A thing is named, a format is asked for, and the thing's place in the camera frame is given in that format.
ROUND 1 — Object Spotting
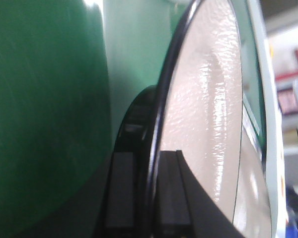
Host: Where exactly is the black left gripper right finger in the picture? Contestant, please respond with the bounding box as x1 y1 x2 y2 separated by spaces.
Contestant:
156 150 243 238

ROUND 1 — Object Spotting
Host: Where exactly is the beige plate black rim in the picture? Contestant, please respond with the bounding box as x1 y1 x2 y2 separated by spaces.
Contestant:
154 0 272 238

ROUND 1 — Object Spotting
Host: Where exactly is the green circular conveyor belt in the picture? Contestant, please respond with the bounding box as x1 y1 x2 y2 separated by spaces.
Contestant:
0 0 264 238

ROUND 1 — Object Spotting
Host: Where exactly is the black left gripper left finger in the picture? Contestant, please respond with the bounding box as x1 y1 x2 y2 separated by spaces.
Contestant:
105 152 135 228

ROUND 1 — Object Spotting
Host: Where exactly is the white outer conveyor rail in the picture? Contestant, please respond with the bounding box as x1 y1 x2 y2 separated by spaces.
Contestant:
247 0 288 238

